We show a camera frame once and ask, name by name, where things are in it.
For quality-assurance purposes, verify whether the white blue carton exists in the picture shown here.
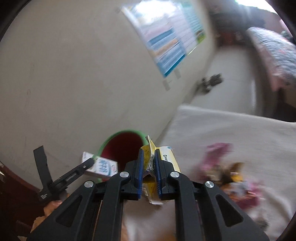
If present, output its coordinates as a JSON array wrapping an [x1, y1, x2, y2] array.
[[81, 152, 118, 180]]

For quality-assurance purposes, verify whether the yellow snack wrapper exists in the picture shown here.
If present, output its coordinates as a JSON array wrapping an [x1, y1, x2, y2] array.
[[141, 136, 181, 205]]

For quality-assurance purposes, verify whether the left hand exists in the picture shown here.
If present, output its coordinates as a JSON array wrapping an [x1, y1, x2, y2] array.
[[30, 200, 63, 233]]

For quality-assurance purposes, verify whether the pink torn wrapper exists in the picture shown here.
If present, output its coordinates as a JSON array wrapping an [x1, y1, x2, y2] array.
[[199, 143, 233, 172]]

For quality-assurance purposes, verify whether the red bin green rim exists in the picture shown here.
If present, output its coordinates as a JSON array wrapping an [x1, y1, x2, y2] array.
[[95, 130, 148, 172]]

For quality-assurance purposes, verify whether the white towel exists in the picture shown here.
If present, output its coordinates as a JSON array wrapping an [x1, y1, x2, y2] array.
[[122, 104, 296, 241]]

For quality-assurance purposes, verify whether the grey shoe left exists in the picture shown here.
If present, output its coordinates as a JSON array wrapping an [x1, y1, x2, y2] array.
[[200, 78, 212, 93]]

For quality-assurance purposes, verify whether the grey shoe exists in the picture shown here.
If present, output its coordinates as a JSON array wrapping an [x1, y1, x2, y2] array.
[[209, 73, 223, 87], [200, 78, 212, 93]]

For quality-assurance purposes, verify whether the grey shoe right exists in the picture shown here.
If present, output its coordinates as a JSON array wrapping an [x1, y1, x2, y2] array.
[[209, 73, 223, 87]]

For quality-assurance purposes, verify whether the bed with plaid quilt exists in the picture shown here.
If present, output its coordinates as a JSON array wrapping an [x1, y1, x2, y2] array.
[[246, 27, 295, 91]]

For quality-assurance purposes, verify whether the wall socket plate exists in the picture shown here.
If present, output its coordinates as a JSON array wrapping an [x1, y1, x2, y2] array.
[[163, 79, 171, 91]]

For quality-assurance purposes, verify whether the wall learning poster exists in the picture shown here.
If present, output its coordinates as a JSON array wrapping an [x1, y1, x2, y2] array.
[[121, 1, 206, 77]]

